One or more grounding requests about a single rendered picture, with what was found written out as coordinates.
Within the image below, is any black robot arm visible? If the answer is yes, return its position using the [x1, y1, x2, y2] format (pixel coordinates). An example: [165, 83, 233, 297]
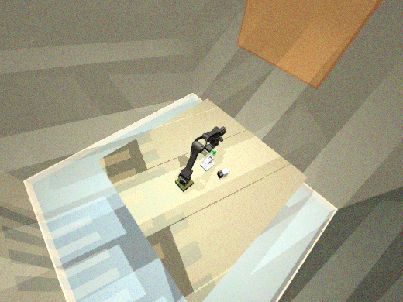
[178, 126, 226, 187]

